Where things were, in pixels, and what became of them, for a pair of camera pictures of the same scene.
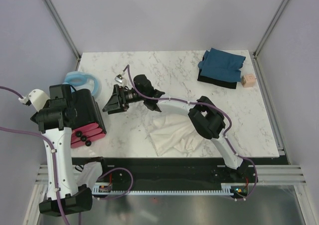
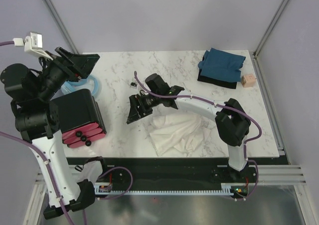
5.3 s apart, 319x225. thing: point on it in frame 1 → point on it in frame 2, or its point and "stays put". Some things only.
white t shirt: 176,130 stays put
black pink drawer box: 89,123 stays put
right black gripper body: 120,93 → 146,103
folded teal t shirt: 221,64 stays put
